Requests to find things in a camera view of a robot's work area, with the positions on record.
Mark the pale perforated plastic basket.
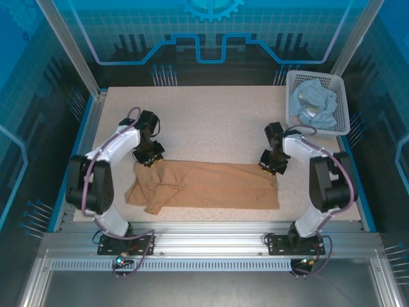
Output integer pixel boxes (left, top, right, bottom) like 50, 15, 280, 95
285, 70, 351, 140

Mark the light blue t-shirt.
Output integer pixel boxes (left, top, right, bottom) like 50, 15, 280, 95
289, 79, 339, 130

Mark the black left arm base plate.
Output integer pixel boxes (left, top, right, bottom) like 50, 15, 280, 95
97, 234, 156, 256

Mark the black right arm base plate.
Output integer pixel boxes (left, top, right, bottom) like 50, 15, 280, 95
266, 233, 327, 256

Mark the slotted grey cable duct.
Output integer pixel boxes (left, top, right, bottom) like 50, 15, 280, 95
50, 259, 293, 272

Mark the aluminium lower frame bar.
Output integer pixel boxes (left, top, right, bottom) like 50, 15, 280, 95
19, 249, 54, 307
370, 252, 405, 307

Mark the aluminium frame post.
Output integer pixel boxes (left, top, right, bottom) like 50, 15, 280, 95
328, 0, 387, 79
35, 0, 109, 100

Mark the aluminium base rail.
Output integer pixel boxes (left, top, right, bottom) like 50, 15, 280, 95
41, 220, 384, 260

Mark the orange t-shirt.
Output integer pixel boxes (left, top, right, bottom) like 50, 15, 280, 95
124, 159, 281, 215

